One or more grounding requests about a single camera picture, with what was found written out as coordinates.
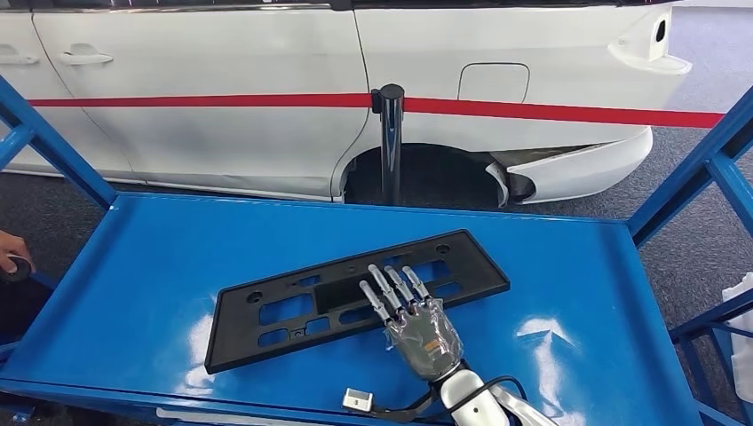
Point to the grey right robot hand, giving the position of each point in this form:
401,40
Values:
423,341

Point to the person's hand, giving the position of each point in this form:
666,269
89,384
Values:
15,247

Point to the black round handheld device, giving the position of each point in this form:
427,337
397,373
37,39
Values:
20,275

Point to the black plastic licence plate bracket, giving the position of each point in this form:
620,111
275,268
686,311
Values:
479,270

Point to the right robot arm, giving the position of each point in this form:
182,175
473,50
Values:
465,400

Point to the blue metal shelf rack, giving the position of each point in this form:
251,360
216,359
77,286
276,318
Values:
147,282

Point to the white plastic part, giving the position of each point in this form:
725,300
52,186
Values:
742,306

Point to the clear plastic film wrap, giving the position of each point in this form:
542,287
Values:
423,335

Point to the person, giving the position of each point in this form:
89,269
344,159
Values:
23,311

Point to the white car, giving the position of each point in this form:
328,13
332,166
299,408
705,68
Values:
235,147

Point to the red barrier belt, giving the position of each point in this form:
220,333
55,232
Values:
529,111

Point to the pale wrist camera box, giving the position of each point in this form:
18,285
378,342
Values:
357,401

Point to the black stanchion post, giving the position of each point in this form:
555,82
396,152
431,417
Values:
390,147

